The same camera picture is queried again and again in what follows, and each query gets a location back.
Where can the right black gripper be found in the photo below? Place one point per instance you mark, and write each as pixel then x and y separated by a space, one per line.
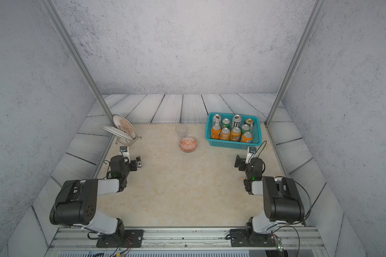
pixel 243 163

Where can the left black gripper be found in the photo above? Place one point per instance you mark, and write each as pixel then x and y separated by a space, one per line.
pixel 134 167

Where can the teal plastic basket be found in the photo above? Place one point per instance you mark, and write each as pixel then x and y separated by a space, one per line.
pixel 256 132

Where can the orange soda can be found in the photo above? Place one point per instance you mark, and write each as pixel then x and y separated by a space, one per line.
pixel 247 137
pixel 225 134
pixel 215 131
pixel 235 134

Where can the white monster energy can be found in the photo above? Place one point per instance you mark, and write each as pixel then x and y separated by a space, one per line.
pixel 236 121

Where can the silver drink can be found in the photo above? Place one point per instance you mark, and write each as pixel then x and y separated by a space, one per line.
pixel 216 119

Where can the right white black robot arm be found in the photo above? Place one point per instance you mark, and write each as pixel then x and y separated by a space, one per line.
pixel 282 203

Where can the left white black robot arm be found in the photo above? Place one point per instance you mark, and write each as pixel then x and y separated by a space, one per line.
pixel 76 203

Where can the green soda can middle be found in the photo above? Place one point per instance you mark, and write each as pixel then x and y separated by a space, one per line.
pixel 245 128

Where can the green soda can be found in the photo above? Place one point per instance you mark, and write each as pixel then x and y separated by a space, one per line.
pixel 245 128
pixel 225 123

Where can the white flat plate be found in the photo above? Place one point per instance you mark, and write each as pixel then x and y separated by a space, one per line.
pixel 117 132

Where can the green soda can rear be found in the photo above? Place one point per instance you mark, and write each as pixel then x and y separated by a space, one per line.
pixel 225 123

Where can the brown gold drink can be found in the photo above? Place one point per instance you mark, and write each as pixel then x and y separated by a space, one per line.
pixel 249 122

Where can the patterned upright plate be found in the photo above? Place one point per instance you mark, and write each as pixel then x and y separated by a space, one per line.
pixel 124 125

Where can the red patterned bowl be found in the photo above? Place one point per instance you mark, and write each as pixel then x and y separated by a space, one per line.
pixel 188 144

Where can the clear plastic cup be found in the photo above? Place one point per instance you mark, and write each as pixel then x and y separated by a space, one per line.
pixel 182 131

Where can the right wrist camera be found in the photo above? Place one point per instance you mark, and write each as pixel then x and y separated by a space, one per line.
pixel 251 152

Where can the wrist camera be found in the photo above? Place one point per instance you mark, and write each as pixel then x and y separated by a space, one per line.
pixel 124 151
pixel 251 152

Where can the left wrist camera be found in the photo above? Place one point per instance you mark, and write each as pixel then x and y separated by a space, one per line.
pixel 124 151

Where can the wire plate rack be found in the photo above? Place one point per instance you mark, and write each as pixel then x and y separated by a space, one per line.
pixel 125 141

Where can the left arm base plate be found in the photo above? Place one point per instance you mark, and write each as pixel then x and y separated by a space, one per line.
pixel 129 238

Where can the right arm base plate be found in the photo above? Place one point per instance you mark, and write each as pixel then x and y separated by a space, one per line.
pixel 243 238

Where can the aluminium mounting rail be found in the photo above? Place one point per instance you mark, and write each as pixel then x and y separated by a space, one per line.
pixel 190 242

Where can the right aluminium frame post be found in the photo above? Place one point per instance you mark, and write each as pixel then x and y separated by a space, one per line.
pixel 303 42

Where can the aluminium frame post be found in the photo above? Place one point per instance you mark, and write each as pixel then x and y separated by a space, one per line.
pixel 303 42
pixel 57 22

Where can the left aluminium frame post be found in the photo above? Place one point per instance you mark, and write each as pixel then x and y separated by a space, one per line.
pixel 57 22

